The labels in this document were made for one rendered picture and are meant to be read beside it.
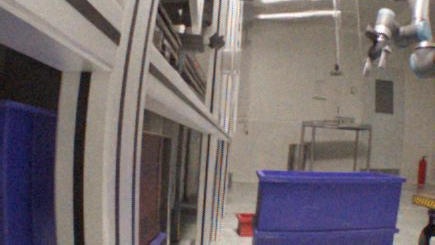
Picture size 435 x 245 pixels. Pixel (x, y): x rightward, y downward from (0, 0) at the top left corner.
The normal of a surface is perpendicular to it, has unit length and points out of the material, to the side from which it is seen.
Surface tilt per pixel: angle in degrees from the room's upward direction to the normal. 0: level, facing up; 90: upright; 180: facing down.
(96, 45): 90
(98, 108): 90
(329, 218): 90
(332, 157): 90
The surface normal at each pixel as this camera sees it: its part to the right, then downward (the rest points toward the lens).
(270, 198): -0.07, -0.08
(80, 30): 1.00, 0.07
